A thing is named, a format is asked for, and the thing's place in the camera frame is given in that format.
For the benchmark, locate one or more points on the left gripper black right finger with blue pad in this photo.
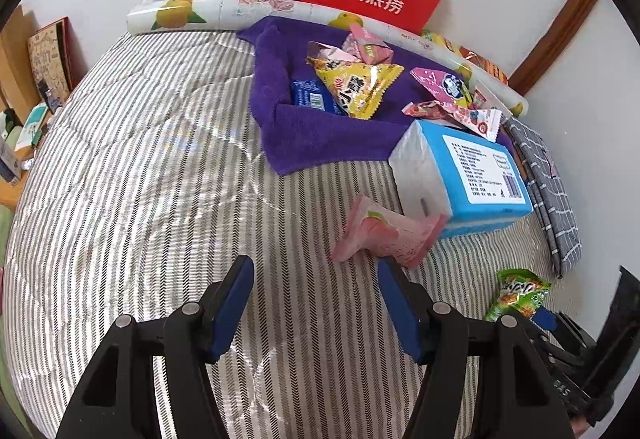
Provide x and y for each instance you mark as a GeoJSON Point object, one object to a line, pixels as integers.
{"type": "Point", "coordinates": [515, 396]}

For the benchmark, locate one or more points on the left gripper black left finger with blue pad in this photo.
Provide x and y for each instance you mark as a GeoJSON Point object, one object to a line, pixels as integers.
{"type": "Point", "coordinates": [115, 397]}

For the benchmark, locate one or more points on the green snack packet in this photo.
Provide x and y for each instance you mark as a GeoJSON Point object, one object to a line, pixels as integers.
{"type": "Point", "coordinates": [519, 289]}

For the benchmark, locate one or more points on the pink peach snack packet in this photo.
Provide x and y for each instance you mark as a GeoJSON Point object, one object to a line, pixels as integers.
{"type": "Point", "coordinates": [372, 227]}

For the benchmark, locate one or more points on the grey checked cloth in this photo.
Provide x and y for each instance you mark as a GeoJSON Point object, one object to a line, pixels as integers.
{"type": "Point", "coordinates": [549, 198]}

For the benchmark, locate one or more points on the blue tissue pack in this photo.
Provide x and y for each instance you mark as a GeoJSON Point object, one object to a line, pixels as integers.
{"type": "Point", "coordinates": [439, 170]}

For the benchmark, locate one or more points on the striped quilt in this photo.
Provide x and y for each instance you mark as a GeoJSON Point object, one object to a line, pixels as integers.
{"type": "Point", "coordinates": [147, 186]}

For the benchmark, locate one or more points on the wooden bedside table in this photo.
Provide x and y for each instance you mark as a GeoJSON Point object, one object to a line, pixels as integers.
{"type": "Point", "coordinates": [11, 188]}

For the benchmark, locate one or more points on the strawberry white snack packet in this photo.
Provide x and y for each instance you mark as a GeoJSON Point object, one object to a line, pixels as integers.
{"type": "Point", "coordinates": [483, 122]}

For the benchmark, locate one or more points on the white green tube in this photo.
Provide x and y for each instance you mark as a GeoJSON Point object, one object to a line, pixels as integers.
{"type": "Point", "coordinates": [31, 130]}

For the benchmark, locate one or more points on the purple towel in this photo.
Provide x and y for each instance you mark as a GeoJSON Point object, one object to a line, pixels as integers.
{"type": "Point", "coordinates": [293, 137]}

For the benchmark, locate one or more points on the pink blue-logo snack packet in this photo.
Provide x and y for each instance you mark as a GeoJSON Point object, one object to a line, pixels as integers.
{"type": "Point", "coordinates": [444, 86]}

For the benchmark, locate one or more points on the wooden chair back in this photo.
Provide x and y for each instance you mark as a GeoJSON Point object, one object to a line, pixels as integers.
{"type": "Point", "coordinates": [18, 90]}

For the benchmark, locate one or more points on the orange snack bag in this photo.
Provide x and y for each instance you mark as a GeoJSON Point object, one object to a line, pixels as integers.
{"type": "Point", "coordinates": [467, 54]}

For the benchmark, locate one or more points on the yellow triangular snack packet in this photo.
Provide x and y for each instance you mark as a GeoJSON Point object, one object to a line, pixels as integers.
{"type": "Point", "coordinates": [357, 87]}

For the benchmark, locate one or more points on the patterned book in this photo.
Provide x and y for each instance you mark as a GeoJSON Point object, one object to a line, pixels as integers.
{"type": "Point", "coordinates": [49, 58]}

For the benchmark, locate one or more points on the blue snack packet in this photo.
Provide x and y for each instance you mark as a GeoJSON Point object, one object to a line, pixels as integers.
{"type": "Point", "coordinates": [313, 94]}

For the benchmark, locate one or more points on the pink triangular snack packet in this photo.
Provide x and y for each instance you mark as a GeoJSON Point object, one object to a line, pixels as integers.
{"type": "Point", "coordinates": [367, 47]}

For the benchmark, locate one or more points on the fruit print rolled mat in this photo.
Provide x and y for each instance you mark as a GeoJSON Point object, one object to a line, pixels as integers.
{"type": "Point", "coordinates": [237, 15]}

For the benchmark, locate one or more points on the brown wooden door frame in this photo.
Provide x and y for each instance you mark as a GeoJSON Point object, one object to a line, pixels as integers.
{"type": "Point", "coordinates": [551, 45]}

